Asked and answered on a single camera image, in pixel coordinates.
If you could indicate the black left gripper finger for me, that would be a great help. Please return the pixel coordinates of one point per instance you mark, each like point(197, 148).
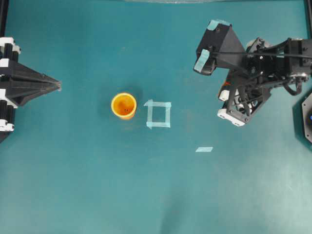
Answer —
point(19, 96)
point(16, 70)

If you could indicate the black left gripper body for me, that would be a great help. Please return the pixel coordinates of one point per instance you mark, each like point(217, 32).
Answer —
point(8, 51)

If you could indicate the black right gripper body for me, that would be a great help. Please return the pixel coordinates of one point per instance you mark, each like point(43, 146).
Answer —
point(249, 83)

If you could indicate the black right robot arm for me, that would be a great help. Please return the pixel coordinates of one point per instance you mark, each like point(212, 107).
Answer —
point(298, 63)

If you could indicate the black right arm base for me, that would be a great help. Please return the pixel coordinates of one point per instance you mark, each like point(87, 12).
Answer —
point(302, 119)

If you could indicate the light blue tape strip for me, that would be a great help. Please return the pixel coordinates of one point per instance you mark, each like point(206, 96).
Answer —
point(204, 149)

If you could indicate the light blue tape square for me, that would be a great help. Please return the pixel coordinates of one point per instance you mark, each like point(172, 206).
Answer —
point(158, 114)

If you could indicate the orange plastic cup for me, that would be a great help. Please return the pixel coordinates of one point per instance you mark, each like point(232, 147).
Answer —
point(124, 106)

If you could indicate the black left frame post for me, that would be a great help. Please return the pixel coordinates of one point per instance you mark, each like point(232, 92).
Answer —
point(3, 16)

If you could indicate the black frame post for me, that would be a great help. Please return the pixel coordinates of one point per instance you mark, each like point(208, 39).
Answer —
point(3, 16)
point(308, 11)

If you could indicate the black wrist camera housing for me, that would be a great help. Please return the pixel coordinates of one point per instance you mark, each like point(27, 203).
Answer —
point(219, 47)

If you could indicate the black right frame post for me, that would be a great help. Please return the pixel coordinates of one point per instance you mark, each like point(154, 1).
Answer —
point(308, 11)

